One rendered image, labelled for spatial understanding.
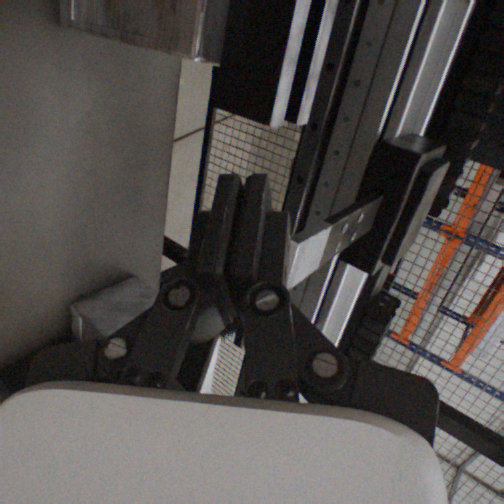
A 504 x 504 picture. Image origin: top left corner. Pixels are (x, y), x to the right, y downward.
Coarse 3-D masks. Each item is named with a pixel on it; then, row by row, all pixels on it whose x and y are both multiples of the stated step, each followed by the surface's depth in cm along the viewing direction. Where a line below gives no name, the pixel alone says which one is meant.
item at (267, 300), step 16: (256, 288) 10; (272, 288) 10; (256, 304) 10; (272, 304) 10; (288, 304) 10; (256, 320) 9; (272, 320) 9; (288, 320) 9; (256, 336) 9; (272, 336) 9; (288, 336) 9; (256, 352) 9; (272, 352) 9; (288, 352) 9; (256, 368) 9; (272, 368) 9; (288, 368) 9; (256, 384) 9; (272, 384) 9; (288, 384) 8; (288, 400) 8
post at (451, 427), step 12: (168, 240) 141; (168, 252) 138; (180, 252) 136; (444, 408) 95; (444, 420) 94; (456, 420) 93; (468, 420) 93; (456, 432) 93; (468, 432) 91; (480, 432) 91; (492, 432) 91; (468, 444) 92; (480, 444) 90; (492, 444) 88; (492, 456) 89
